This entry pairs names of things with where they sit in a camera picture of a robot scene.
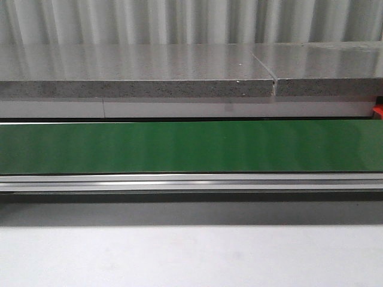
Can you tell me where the green conveyor belt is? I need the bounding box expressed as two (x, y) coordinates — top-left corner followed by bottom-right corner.
(1, 120), (382, 175)

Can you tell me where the grey stone slab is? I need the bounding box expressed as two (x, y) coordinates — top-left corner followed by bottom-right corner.
(1, 42), (382, 100)

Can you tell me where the red plastic part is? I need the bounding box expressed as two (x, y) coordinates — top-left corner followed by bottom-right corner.
(372, 96), (383, 120)

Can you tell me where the white curtain backdrop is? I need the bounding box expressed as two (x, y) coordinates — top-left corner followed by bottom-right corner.
(1, 1), (382, 45)

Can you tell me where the aluminium conveyor side rail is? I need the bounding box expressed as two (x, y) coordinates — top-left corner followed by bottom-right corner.
(1, 173), (382, 195)

